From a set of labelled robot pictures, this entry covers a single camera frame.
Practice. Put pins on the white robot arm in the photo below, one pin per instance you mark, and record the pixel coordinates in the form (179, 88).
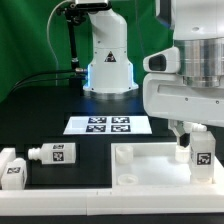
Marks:
(189, 33)

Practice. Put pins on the black camera stand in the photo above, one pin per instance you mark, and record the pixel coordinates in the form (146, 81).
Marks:
(74, 17)

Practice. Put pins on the white tag sheet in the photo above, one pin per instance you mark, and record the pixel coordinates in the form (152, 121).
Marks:
(80, 125)

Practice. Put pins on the white U-shaped fence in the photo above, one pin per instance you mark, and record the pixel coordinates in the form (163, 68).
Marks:
(113, 200)

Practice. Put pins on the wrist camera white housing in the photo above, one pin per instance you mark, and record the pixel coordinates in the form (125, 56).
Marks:
(163, 61)

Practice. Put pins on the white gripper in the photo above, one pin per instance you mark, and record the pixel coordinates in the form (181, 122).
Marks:
(165, 96)

